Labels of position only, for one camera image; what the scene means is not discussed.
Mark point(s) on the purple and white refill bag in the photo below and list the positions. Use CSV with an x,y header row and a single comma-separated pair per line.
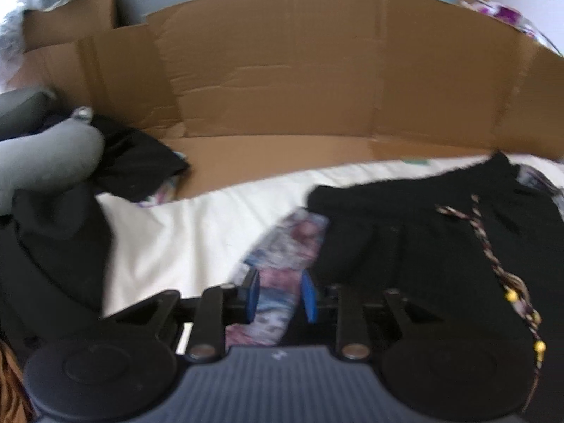
x,y
502,13

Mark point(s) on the cream bear printed blanket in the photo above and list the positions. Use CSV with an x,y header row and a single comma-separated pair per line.
x,y
185,238

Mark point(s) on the large brown cardboard sheet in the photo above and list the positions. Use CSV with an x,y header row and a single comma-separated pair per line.
x,y
286,75

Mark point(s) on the small cardboard piece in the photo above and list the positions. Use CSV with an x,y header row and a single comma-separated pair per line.
x,y
66,22

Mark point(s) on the pastel printed cloth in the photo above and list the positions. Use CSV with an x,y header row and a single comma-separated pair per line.
x,y
161,194

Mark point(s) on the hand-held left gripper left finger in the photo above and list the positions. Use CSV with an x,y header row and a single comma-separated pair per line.
x,y
252,295

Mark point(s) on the grey neck pillow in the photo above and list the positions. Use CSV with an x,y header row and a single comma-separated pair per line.
x,y
53,154

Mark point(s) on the black garment with bear-print lining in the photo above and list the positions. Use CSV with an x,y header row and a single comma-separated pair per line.
x,y
418,238

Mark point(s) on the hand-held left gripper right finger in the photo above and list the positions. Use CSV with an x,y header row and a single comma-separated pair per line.
x,y
308,297

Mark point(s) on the black cloth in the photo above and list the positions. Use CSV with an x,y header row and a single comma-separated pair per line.
x,y
57,251

